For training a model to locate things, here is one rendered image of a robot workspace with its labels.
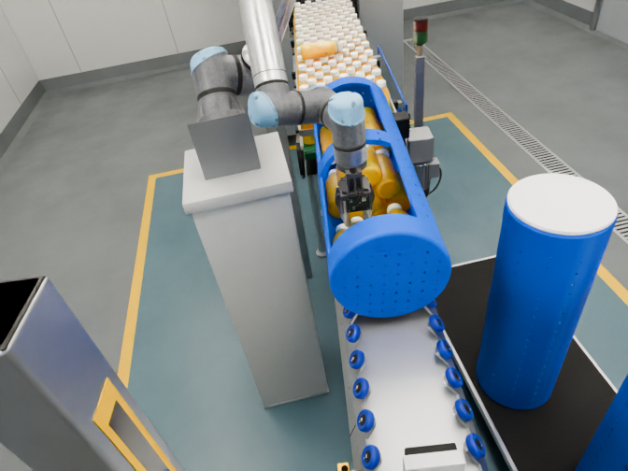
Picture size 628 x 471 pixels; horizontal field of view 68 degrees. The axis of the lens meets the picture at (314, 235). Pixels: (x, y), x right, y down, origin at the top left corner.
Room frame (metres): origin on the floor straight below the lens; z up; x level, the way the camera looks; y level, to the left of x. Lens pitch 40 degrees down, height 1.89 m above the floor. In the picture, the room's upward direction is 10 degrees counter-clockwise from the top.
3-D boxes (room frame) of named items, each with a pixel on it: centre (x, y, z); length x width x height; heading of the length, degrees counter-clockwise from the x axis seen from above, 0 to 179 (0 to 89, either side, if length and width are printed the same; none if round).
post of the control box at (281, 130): (1.89, 0.07, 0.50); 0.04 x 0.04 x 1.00; 87
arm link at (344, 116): (0.93, -0.11, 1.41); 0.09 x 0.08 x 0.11; 21
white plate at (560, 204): (0.98, -0.70, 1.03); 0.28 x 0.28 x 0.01
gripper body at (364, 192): (0.92, -0.11, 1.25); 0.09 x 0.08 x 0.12; 176
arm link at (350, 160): (0.93, -0.12, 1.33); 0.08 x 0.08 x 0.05
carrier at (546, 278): (0.98, -0.70, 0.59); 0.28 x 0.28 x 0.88
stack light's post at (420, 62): (2.03, -0.59, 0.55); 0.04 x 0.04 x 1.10; 87
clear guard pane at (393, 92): (2.29, -0.52, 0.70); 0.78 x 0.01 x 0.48; 177
